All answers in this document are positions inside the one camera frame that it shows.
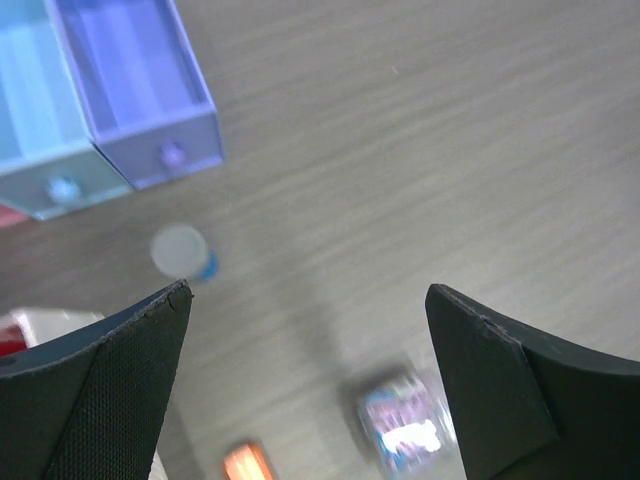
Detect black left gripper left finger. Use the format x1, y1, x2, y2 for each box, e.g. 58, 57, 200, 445
1, 280, 192, 479

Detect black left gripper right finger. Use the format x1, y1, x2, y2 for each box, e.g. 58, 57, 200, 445
425, 284, 639, 479

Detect pink drawer box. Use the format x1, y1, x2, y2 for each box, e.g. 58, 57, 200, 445
0, 204, 32, 229

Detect light blue drawer box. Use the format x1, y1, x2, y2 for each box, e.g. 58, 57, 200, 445
1, 1, 132, 221

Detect purple drawer box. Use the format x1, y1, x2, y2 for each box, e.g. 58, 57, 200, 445
50, 0, 224, 189

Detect white red box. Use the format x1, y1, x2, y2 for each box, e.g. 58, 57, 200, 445
1, 308, 104, 357

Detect orange highlighter marker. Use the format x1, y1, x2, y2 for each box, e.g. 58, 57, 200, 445
223, 440, 276, 480

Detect blue glue bottle grey cap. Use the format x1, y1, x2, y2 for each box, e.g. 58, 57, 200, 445
150, 223, 219, 282

